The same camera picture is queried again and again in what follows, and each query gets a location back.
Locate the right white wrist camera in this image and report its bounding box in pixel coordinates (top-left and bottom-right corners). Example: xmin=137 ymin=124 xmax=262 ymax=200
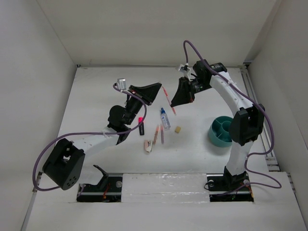
xmin=177 ymin=63 xmax=191 ymax=80

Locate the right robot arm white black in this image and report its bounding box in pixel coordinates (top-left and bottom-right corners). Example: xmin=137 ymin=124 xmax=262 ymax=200
xmin=171 ymin=61 xmax=265 ymax=192

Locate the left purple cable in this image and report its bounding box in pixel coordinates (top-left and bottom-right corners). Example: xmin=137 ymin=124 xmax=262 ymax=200
xmin=32 ymin=83 xmax=148 ymax=192

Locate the pink purple pen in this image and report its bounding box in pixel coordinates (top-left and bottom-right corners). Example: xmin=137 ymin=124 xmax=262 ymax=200
xmin=160 ymin=124 xmax=164 ymax=144

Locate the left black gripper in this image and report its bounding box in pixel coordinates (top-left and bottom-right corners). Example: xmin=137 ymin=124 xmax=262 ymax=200
xmin=125 ymin=83 xmax=161 ymax=126

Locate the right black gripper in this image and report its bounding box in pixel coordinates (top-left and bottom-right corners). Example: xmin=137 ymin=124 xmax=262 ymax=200
xmin=170 ymin=77 xmax=212 ymax=107

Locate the red white pen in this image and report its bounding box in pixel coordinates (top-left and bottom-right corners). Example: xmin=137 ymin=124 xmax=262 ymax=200
xmin=162 ymin=86 xmax=177 ymax=116

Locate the orange pen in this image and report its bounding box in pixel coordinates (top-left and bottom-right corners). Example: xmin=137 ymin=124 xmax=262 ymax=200
xmin=153 ymin=125 xmax=160 ymax=145

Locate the teal round compartment organizer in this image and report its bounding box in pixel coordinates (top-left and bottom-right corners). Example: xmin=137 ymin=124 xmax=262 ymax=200
xmin=208 ymin=116 xmax=233 ymax=148

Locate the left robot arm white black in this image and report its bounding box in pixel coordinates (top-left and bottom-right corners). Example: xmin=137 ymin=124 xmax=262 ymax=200
xmin=39 ymin=83 xmax=162 ymax=191

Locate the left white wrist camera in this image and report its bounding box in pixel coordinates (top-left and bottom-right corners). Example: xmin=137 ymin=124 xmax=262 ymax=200
xmin=116 ymin=78 xmax=127 ymax=90

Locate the pink capped black highlighter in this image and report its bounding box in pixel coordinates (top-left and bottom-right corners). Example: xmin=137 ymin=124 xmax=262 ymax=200
xmin=138 ymin=117 xmax=145 ymax=136

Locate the purple cable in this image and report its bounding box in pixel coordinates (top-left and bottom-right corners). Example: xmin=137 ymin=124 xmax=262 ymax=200
xmin=32 ymin=83 xmax=148 ymax=192
xmin=183 ymin=40 xmax=282 ymax=197

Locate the small clear spray bottle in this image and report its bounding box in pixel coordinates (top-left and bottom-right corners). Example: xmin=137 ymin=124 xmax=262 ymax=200
xmin=160 ymin=108 xmax=171 ymax=130

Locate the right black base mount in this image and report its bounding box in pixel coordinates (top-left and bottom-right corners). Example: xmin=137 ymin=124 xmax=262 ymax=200
xmin=204 ymin=172 xmax=254 ymax=202

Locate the tan eraser block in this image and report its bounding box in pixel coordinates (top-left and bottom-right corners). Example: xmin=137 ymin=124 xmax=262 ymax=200
xmin=175 ymin=127 xmax=181 ymax=133

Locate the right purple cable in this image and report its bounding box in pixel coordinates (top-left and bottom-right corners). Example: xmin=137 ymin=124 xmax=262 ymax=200
xmin=183 ymin=40 xmax=282 ymax=197

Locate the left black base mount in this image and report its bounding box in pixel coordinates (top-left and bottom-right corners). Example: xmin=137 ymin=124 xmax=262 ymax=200
xmin=76 ymin=165 xmax=123 ymax=203

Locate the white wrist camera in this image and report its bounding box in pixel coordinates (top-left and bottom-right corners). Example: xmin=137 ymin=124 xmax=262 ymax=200
xmin=177 ymin=63 xmax=191 ymax=80
xmin=116 ymin=78 xmax=127 ymax=90

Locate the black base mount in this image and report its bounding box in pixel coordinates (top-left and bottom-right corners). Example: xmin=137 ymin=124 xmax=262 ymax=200
xmin=76 ymin=165 xmax=123 ymax=203
xmin=204 ymin=172 xmax=254 ymax=202

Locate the pink mini stapler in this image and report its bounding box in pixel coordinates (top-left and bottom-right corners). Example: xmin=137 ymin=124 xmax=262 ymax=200
xmin=144 ymin=140 xmax=153 ymax=154

